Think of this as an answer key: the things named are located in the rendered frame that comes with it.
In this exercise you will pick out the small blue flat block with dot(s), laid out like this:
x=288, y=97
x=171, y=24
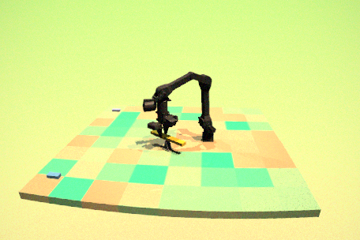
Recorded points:
x=53, y=175

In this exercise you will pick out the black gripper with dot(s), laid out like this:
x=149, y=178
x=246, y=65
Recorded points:
x=158, y=125

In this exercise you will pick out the yellow bar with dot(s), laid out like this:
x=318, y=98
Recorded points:
x=169, y=138

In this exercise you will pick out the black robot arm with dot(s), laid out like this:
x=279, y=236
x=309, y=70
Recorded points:
x=164, y=90

